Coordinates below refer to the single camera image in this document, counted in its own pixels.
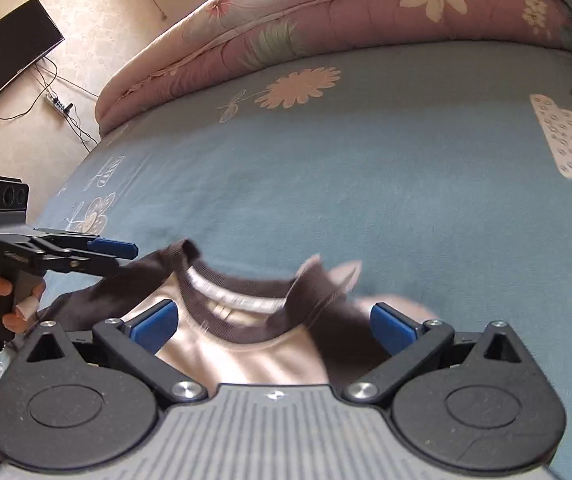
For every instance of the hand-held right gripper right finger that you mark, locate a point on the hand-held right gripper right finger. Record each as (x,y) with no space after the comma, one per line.
(393,327)

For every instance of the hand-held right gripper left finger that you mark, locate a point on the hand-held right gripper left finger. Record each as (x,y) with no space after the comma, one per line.
(155,325)

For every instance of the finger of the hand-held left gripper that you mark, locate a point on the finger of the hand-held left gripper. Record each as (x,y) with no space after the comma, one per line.
(80,265)
(113,250)

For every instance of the beige and dark printed shirt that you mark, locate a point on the beige and dark printed shirt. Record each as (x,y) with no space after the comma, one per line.
(246,355)

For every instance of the white power strip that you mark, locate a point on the white power strip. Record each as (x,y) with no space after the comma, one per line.
(58,104)

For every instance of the blue floral bed sheet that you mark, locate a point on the blue floral bed sheet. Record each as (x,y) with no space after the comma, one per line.
(366,170)

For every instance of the folded pink floral quilt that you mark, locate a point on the folded pink floral quilt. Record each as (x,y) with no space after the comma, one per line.
(316,15)

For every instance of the black wall television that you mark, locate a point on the black wall television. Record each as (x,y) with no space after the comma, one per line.
(5,55)

